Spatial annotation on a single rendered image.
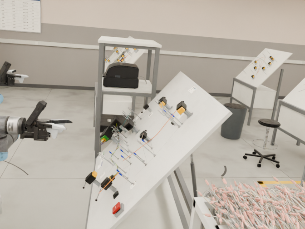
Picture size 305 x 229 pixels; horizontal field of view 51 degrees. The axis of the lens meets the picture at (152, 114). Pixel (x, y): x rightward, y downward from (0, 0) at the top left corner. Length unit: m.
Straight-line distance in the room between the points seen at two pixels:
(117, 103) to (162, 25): 4.74
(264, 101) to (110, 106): 3.77
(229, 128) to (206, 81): 3.85
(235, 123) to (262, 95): 1.43
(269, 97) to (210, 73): 2.86
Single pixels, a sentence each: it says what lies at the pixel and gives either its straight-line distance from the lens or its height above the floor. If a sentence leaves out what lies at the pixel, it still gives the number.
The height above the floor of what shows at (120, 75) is 1.57.
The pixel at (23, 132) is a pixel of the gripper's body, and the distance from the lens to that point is 1.41.
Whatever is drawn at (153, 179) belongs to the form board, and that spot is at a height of 1.27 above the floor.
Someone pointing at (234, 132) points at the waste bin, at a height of 0.15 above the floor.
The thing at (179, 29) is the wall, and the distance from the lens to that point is 9.41.
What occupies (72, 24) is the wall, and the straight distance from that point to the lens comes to 9.11.
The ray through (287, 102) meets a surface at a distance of 6.10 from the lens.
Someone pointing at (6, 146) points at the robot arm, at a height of 1.46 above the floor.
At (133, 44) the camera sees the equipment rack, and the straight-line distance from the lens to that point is 2.58.
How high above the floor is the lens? 2.02
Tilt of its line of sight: 16 degrees down
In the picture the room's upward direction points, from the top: 5 degrees clockwise
